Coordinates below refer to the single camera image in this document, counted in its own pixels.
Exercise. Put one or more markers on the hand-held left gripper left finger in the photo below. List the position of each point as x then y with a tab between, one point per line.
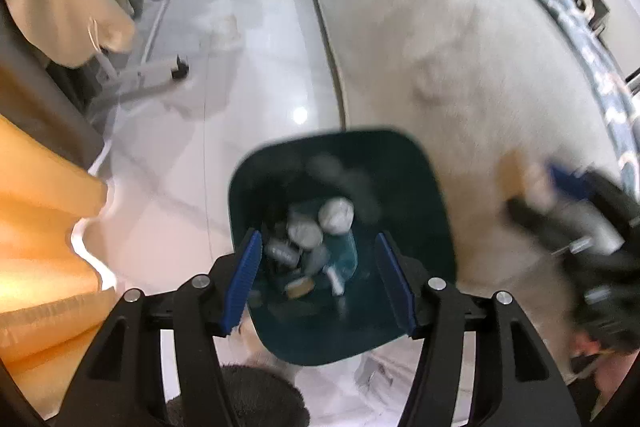
245	282

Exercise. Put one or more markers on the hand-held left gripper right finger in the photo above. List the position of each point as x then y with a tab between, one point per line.
397	282

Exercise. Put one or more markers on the white metal clothes rack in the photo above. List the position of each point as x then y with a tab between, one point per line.
150	74

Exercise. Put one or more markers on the orange curtain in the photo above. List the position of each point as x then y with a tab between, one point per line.
40	232

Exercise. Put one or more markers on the blue patterned fleece blanket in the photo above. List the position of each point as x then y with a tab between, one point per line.
600	72

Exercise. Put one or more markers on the person's right forearm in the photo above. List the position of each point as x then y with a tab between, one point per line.
615	372

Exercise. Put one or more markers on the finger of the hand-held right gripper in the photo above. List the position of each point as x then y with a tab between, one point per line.
565	179
535	219

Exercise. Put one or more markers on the bed with grey fleece sheet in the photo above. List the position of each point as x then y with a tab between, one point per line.
425	32

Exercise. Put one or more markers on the dark teal trash bin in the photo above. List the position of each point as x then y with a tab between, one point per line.
400	177

